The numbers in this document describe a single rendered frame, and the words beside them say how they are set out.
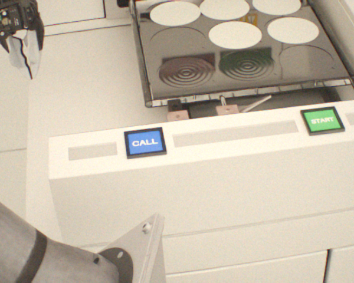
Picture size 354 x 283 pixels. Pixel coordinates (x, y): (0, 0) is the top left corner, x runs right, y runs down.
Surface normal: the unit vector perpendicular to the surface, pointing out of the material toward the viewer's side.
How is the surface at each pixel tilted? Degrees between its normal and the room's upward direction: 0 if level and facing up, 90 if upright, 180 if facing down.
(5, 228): 45
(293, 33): 1
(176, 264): 90
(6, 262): 52
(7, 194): 90
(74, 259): 30
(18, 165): 90
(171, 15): 1
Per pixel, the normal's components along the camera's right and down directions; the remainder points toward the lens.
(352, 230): 0.13, 0.62
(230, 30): -0.05, -0.77
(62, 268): 0.41, -0.66
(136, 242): -0.73, -0.59
